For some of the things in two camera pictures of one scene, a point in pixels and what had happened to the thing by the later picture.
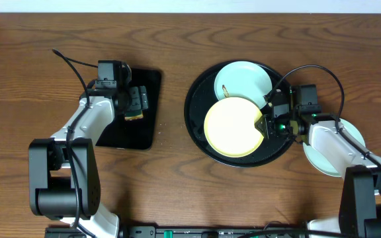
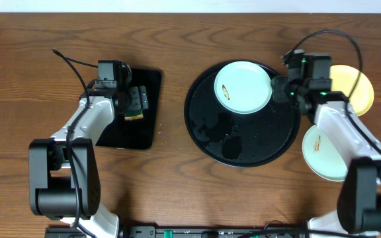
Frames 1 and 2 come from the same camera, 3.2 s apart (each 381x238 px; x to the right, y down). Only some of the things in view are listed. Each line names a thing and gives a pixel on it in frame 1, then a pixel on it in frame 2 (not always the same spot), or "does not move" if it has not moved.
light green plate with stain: (243, 79) does not move
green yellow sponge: (132, 115) does not move
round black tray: (201, 97) does not move
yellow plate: (229, 129) -> (344, 79)
